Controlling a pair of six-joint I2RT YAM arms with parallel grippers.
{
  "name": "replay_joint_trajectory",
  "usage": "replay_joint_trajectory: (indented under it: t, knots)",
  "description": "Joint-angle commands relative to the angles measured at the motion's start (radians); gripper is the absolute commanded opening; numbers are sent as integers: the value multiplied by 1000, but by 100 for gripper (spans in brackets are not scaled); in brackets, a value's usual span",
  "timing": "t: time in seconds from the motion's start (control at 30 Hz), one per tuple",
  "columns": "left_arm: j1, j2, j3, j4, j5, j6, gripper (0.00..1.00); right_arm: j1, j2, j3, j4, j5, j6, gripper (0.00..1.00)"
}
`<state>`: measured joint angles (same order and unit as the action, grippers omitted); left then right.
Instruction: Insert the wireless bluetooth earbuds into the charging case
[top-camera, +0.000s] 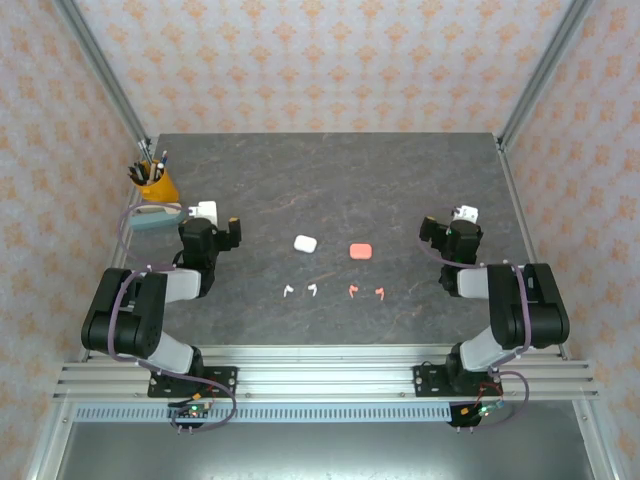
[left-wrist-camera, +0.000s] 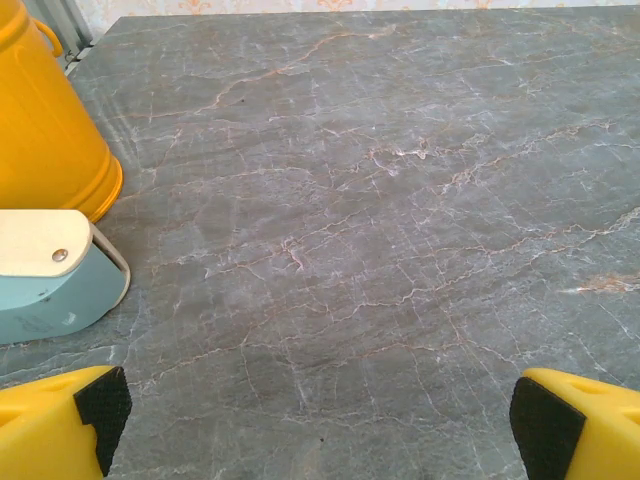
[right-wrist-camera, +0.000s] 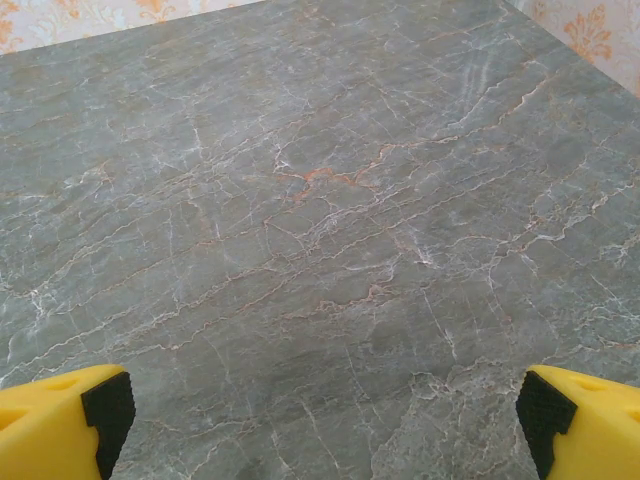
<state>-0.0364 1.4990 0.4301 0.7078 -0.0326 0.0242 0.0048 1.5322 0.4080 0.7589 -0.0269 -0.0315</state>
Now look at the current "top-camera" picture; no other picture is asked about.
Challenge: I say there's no teal rectangular block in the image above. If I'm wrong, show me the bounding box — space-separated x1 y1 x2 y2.
129 212 182 233

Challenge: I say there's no beige flat wooden block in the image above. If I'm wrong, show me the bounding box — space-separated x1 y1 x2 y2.
130 202 187 217

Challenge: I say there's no yellow pen cup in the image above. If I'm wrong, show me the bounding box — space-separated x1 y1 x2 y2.
132 159 180 204

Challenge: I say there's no aluminium mounting beam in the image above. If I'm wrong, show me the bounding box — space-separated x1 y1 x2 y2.
52 343 600 401

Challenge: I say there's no grey metal panel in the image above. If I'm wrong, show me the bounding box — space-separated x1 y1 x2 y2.
49 422 601 480

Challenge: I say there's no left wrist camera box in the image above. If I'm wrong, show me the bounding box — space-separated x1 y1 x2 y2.
188 200 219 226

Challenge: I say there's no aluminium right side rail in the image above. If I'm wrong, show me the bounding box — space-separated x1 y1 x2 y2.
497 137 571 361

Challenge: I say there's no aluminium rail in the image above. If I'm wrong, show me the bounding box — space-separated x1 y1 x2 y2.
79 137 161 361
497 137 571 361

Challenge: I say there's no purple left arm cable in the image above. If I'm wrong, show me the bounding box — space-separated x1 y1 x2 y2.
107 202 239 434

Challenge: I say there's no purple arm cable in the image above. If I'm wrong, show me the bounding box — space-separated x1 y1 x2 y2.
107 202 239 434
418 207 531 431

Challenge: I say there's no aluminium left side rail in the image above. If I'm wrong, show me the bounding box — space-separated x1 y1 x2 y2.
79 137 161 361

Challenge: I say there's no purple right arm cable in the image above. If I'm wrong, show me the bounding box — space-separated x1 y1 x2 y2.
418 207 531 431

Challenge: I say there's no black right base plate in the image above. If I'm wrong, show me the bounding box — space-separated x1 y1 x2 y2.
412 364 501 399

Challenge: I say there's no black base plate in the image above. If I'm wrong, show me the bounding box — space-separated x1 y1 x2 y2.
412 364 501 399
147 366 239 399

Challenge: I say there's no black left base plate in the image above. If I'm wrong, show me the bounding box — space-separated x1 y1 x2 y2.
147 366 239 399

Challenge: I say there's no grey slotted cable duct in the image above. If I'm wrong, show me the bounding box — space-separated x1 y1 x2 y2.
73 405 454 424

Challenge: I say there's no aluminium right corner post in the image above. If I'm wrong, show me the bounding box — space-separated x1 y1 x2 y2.
497 0 596 151

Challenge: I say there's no aluminium corner post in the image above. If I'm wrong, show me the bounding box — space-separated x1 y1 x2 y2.
497 0 596 151
52 0 151 150

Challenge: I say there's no aluminium left corner post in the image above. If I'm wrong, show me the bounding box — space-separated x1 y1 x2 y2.
52 0 151 150

